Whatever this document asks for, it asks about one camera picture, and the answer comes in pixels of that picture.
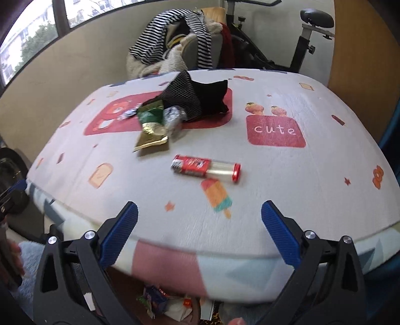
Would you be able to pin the red garment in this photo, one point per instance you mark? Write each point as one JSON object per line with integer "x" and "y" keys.
{"x": 227, "y": 47}

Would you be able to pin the cartoon printed table cover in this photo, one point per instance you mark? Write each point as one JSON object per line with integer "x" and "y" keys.
{"x": 281, "y": 175}

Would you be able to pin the black jacket with yellow stripe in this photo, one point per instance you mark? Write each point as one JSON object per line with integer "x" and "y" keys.
{"x": 177, "y": 31}

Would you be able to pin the wooden door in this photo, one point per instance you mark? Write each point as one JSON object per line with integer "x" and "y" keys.
{"x": 365, "y": 62}

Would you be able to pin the black mesh cloth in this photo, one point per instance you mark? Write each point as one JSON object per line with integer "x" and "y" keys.
{"x": 181, "y": 93}

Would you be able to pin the yellow grey chair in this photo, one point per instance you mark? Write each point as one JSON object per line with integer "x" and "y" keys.
{"x": 191, "y": 50}

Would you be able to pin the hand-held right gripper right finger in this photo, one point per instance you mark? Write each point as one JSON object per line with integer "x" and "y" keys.
{"x": 279, "y": 231}

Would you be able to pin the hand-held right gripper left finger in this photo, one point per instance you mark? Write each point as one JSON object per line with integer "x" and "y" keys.
{"x": 120, "y": 231}

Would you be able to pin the red lighter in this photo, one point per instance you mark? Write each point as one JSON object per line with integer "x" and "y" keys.
{"x": 193, "y": 165}

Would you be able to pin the person's left hand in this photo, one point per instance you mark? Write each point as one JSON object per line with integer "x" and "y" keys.
{"x": 17, "y": 254}

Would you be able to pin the brown round bin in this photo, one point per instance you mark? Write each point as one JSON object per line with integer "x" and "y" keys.
{"x": 196, "y": 307}

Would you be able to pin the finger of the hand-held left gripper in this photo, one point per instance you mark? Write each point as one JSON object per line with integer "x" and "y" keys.
{"x": 18, "y": 186}

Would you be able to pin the green gold snack packet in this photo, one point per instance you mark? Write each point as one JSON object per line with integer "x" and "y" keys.
{"x": 150, "y": 131}

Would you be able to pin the black exercise bike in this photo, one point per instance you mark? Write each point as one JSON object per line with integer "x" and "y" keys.
{"x": 300, "y": 53}

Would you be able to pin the window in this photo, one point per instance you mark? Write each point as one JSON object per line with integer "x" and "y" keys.
{"x": 31, "y": 40}

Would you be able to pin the light blue fleece cloth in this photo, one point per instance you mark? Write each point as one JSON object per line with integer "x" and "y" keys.
{"x": 29, "y": 265}

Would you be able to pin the silver wrapper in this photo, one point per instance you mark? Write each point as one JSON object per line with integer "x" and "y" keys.
{"x": 129, "y": 113}

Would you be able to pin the washing machine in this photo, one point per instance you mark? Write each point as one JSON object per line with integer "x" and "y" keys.
{"x": 9, "y": 162}

